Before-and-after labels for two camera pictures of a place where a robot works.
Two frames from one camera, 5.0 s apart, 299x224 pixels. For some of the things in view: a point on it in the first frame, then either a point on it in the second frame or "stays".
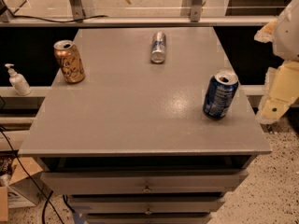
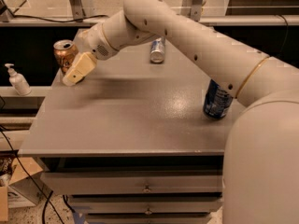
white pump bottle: x=18 y=81 stays
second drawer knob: x=148 y=212 stays
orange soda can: x=70 y=61 stays
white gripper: x=288 y=36 to x=94 y=44
